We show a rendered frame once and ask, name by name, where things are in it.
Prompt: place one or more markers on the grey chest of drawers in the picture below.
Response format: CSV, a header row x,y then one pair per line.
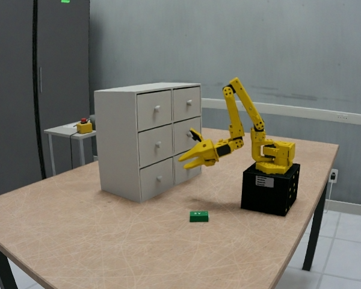
x,y
117,138

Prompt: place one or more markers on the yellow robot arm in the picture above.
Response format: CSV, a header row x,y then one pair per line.
x,y
274,152

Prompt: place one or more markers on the green 9v battery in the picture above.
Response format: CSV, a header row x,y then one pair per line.
x,y
199,216

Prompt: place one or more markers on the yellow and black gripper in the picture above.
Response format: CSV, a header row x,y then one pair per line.
x,y
204,151

